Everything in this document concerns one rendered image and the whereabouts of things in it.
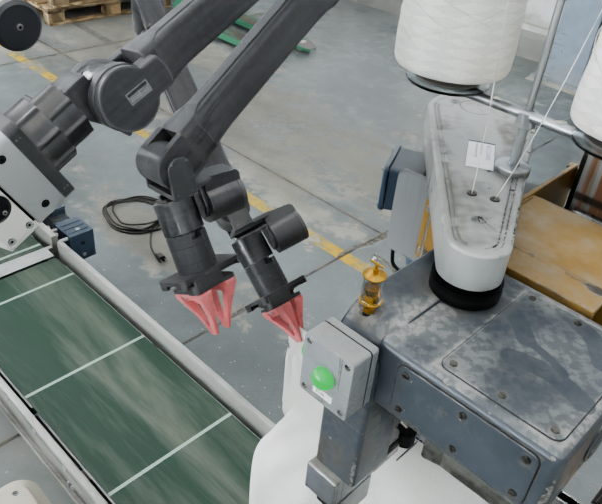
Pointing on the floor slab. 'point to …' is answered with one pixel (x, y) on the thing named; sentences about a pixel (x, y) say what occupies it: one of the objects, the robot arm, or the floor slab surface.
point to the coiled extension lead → (134, 224)
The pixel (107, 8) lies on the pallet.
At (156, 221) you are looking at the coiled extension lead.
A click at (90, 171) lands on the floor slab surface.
